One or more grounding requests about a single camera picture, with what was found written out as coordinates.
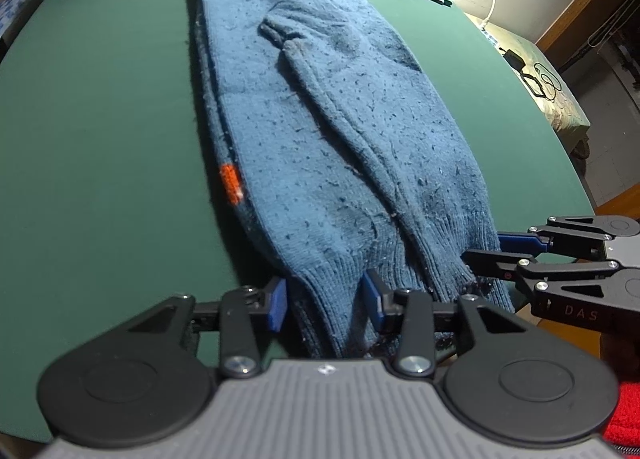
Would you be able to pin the wooden furniture panel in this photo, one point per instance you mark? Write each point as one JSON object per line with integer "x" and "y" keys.
{"x": 590, "y": 4}

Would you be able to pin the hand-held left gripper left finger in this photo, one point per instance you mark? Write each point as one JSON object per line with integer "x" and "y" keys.
{"x": 277, "y": 304}

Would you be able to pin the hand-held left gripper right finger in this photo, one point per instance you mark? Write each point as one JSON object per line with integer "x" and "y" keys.
{"x": 372, "y": 299}

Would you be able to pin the blue patterned white cloth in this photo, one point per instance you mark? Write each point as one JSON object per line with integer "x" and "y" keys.
{"x": 12, "y": 9}

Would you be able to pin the white power strip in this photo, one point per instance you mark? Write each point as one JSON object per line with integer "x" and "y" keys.
{"x": 490, "y": 36}

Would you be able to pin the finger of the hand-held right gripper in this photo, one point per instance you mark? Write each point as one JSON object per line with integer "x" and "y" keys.
{"x": 490, "y": 264}
{"x": 520, "y": 240}

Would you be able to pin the person's red clothing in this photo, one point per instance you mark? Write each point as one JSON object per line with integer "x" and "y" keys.
{"x": 627, "y": 414}

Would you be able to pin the blue knit sweater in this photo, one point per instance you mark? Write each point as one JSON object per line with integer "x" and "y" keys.
{"x": 325, "y": 139}

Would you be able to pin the pale patterned bed sheet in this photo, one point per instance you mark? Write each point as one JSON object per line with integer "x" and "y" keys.
{"x": 560, "y": 109}

